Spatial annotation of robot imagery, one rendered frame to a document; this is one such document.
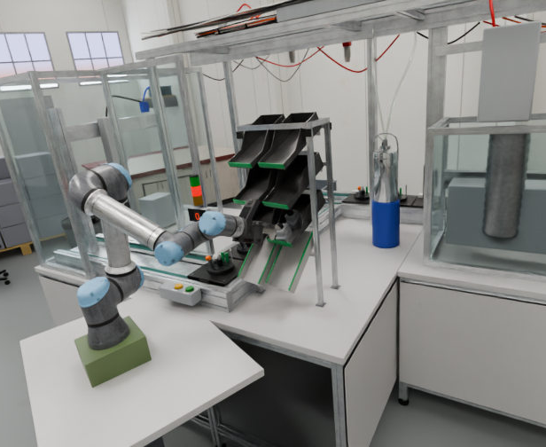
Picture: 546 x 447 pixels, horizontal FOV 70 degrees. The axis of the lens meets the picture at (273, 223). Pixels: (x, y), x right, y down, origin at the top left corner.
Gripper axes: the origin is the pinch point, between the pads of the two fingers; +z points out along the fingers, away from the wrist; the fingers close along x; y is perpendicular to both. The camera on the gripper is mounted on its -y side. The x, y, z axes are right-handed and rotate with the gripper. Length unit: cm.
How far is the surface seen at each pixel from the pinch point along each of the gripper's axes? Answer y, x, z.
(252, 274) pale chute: 20.7, -19.2, 17.5
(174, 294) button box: 33, -52, 3
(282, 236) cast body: 3.1, 0.7, 8.8
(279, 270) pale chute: 17.8, -6.1, 19.7
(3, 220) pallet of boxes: -1, -485, 99
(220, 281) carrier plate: 25.7, -35.5, 15.0
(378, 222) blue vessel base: -12, 12, 91
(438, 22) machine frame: -114, 42, 76
